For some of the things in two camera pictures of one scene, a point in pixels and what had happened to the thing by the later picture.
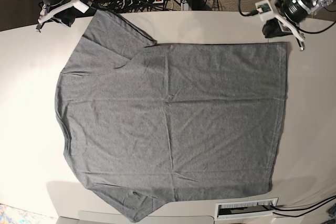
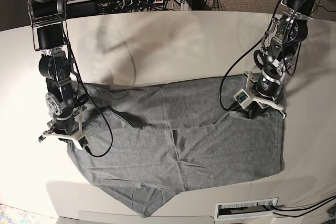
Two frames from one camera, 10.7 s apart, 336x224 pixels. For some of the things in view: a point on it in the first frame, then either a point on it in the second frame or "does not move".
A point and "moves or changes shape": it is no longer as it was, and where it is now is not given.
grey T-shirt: [148, 125] moves or changes shape
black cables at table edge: [303, 208] does not move
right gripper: [294, 9] to [269, 84]
